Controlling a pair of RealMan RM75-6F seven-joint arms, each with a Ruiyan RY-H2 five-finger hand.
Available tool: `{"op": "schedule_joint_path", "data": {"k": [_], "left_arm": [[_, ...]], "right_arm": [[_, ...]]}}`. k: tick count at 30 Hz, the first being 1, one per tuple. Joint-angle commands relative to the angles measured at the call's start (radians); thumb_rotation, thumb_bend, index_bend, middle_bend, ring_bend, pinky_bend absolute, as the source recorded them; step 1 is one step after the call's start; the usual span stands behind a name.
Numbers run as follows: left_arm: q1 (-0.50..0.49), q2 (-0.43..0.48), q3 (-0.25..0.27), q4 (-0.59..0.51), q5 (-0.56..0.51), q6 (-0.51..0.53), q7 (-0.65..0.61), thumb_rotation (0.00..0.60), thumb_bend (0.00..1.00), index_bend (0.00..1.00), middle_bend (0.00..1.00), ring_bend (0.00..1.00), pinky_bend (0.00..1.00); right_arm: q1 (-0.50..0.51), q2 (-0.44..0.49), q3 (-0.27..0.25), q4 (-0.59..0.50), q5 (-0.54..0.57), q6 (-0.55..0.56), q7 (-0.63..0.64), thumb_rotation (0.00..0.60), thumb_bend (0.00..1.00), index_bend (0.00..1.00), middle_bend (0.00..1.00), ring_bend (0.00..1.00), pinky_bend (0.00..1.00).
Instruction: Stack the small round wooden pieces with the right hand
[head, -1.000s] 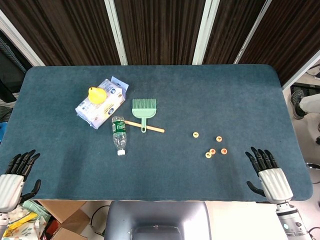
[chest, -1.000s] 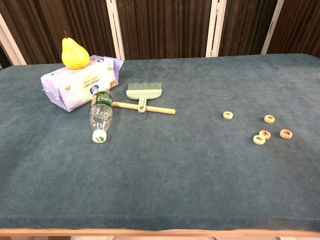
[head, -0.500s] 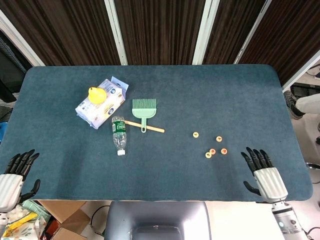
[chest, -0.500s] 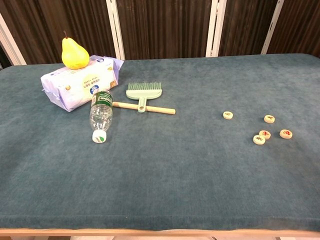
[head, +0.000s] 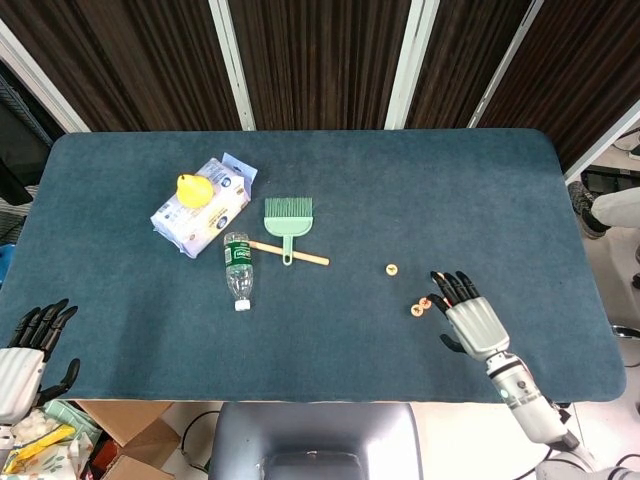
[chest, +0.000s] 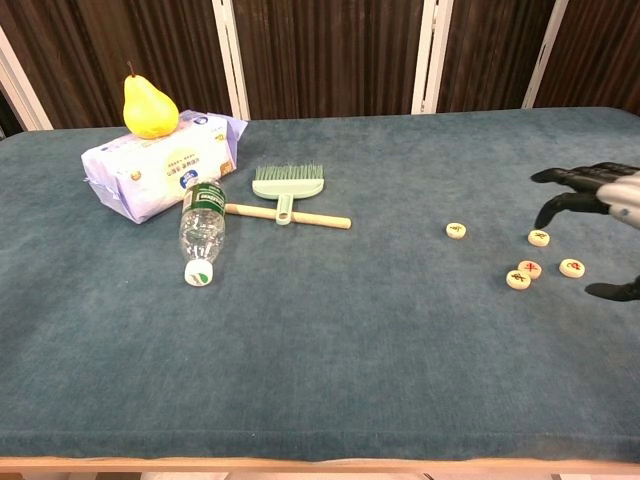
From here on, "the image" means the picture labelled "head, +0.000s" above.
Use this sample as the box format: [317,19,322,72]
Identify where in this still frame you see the green patterned pack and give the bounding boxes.
[44,398,101,441]

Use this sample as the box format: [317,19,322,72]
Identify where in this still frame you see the grey blue robot torso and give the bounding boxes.
[207,402,424,480]

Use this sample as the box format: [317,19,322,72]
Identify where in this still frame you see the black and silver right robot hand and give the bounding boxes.
[430,271,511,361]

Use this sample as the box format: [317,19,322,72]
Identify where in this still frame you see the wooden stick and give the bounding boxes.
[248,239,331,267]

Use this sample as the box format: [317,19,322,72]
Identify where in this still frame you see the bag of white cotton balls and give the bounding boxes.
[12,409,56,451]

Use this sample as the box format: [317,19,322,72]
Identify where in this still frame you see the mint green hand brush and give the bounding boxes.
[263,196,315,267]

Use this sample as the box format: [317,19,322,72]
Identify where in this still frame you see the dark brown partition panel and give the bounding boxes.
[394,0,544,131]
[0,0,251,134]
[219,0,426,132]
[469,0,640,186]

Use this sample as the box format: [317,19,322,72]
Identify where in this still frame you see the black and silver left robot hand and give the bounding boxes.
[0,298,81,426]

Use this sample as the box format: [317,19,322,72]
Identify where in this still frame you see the person leg light trousers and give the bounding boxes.
[592,187,640,229]

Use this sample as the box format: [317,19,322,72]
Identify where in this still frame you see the white purple wet wipes pack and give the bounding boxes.
[149,152,260,260]

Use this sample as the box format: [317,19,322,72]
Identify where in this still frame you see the brown cardboard box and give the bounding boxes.
[74,399,181,480]

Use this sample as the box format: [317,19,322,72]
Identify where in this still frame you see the yellow plastic bag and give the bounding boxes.
[5,423,76,474]

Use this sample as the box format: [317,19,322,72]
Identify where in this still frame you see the clear plastic bottle green label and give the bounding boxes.
[222,231,257,313]

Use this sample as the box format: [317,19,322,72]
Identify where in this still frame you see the grey knit sneaker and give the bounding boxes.
[567,180,611,240]

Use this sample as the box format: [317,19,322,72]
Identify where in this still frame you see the yellow pear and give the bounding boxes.
[176,173,217,209]

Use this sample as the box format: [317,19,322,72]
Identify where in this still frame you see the blue felt table cloth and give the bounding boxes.
[0,128,627,404]

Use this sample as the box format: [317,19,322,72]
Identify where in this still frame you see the blue plastic object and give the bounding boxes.
[0,243,14,291]

